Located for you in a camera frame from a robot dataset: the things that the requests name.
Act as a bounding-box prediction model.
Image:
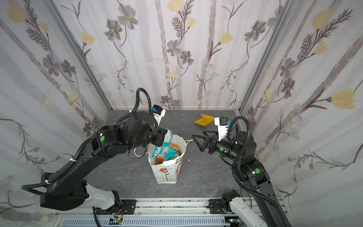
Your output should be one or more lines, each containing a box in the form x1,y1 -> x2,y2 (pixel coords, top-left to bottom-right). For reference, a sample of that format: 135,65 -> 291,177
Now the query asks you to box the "yellow snack packet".
194,114 -> 215,127

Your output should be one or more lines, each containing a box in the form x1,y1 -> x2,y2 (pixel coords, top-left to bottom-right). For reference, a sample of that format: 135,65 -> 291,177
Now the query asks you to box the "teal snack packet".
163,147 -> 180,161
152,126 -> 173,158

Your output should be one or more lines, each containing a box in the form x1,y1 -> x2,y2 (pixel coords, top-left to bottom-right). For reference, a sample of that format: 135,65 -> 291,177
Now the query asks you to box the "white printed paper bag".
146,135 -> 191,184

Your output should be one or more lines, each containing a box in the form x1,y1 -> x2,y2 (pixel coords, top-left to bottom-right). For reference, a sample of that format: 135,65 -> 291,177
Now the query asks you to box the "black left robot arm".
21,112 -> 168,215

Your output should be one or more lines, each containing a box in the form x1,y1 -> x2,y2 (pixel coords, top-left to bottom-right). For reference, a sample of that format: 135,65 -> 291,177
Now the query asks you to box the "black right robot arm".
192,130 -> 291,227

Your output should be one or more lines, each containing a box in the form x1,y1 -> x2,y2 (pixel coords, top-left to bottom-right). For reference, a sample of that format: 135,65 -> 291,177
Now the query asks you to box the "teal snack packet in bag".
163,147 -> 180,161

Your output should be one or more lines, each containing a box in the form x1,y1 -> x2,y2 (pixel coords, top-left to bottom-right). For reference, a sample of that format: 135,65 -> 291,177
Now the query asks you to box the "orange snack packet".
156,144 -> 182,165

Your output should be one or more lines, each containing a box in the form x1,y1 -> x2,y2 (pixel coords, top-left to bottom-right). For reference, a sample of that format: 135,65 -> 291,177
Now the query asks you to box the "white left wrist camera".
152,105 -> 166,125

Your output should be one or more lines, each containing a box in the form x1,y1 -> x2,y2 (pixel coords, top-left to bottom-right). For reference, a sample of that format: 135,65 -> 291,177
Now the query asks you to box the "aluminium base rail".
54,196 -> 290,220

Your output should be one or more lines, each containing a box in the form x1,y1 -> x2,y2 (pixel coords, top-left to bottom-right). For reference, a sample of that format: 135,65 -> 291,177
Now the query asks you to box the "white slotted cable duct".
60,217 -> 227,227

